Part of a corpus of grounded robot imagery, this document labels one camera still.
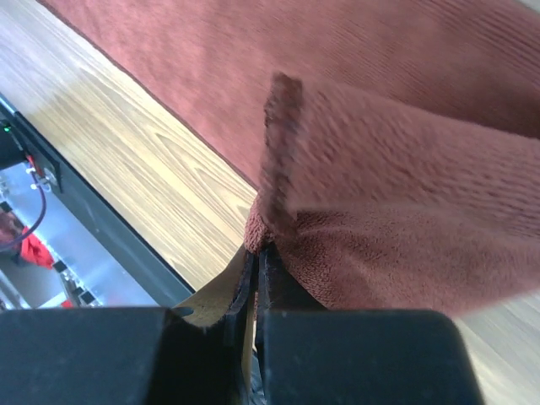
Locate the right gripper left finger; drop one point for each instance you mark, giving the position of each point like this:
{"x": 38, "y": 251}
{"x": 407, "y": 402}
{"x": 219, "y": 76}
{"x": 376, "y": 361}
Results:
{"x": 209, "y": 305}

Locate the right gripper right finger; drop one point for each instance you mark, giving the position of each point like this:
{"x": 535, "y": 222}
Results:
{"x": 278, "y": 290}

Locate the brown towel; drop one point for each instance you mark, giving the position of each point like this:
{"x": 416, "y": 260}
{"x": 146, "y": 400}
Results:
{"x": 394, "y": 144}

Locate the aluminium frame rail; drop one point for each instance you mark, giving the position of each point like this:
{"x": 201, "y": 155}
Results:
{"x": 49, "y": 258}

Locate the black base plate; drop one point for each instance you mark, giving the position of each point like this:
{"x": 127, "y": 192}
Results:
{"x": 48, "y": 166}

